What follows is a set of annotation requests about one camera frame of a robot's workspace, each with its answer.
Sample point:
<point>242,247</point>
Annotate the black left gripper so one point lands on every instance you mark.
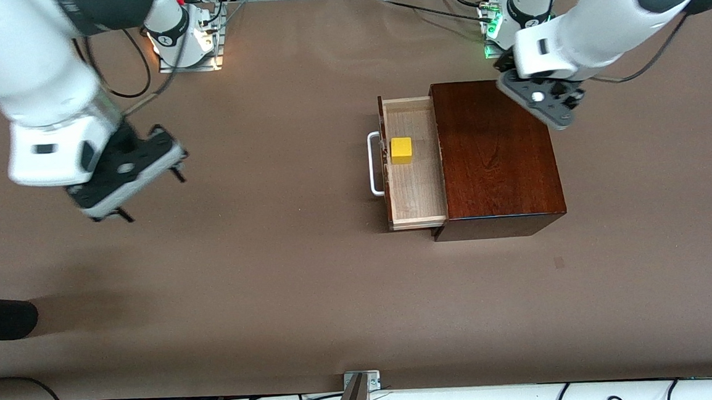
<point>504,63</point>

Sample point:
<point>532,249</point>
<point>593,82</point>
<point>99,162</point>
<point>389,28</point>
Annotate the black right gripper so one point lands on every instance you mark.
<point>179,174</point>

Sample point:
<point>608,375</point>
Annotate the dark brown wooden cabinet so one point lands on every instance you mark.
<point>501,154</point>

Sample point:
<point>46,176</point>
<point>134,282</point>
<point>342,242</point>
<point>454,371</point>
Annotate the yellow wooden block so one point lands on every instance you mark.
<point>401,149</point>

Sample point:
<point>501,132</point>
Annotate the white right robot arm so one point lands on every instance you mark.
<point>27,78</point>

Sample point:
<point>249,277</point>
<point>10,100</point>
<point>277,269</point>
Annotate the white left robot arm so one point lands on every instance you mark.
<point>598,18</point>

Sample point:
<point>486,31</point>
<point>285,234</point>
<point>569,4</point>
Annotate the brown paper table cover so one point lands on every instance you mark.
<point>275,291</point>

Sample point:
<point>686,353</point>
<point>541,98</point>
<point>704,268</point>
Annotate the silver camera mount bracket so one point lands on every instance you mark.
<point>372,378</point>

